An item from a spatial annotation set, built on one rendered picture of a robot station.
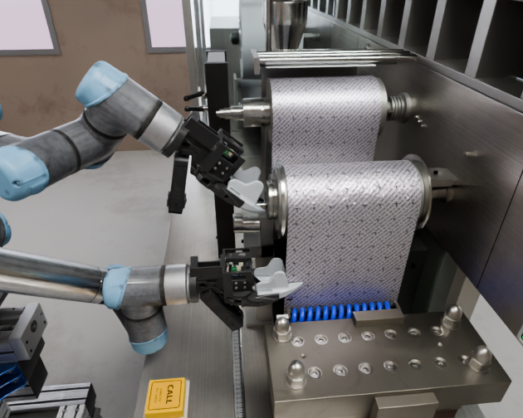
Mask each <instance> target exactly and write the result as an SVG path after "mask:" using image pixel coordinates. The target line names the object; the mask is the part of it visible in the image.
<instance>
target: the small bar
mask: <svg viewBox="0 0 523 418"><path fill-rule="evenodd" d="M352 319H353V322H354V325H355V327H366V326H377V325H389V324H400V323H403V321H404V316H403V313H402V311H401V309H379V310H367V311H355V312H353V314H352Z"/></svg>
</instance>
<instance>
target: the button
mask: <svg viewBox="0 0 523 418"><path fill-rule="evenodd" d="M185 395H186V380H185V378H184V377H182V378H172V379H161V380H151V381H150V382H149V389H148V395H147V400H146V405H145V410H144V415H145V418H181V417H183V416H184V406H185Z"/></svg>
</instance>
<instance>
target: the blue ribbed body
mask: <svg viewBox="0 0 523 418"><path fill-rule="evenodd" d="M379 309H395V306H390V304H389V302H388V301H385V302H384V306H383V305H382V303H380V302H377V304H376V308H375V307H374V303H372V302H370V303H369V307H368V308H367V304H366V303H362V304H361V309H360V308H359V305H358V304H354V309H352V307H351V305H350V304H346V309H344V305H342V304H340V305H339V310H336V307H335V305H331V311H329V308H328V306H327V305H325V306H324V307H323V311H321V310H320V306H316V307H315V312H313V308H312V307H309V308H308V312H307V313H306V312H305V308H304V307H301V309H300V312H299V313H298V311H297V308H293V309H292V313H290V315H291V322H292V323H296V322H307V321H319V320H331V319H342V318H352V314H353V312H355V311H367V310H379Z"/></svg>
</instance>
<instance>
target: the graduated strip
mask: <svg viewBox="0 0 523 418"><path fill-rule="evenodd" d="M232 373H233V396H234V418H247V416H246V402H245V389H244V376H243V361H242V335H241V328H239V329H238V330H236V331H234V332H233V331H232Z"/></svg>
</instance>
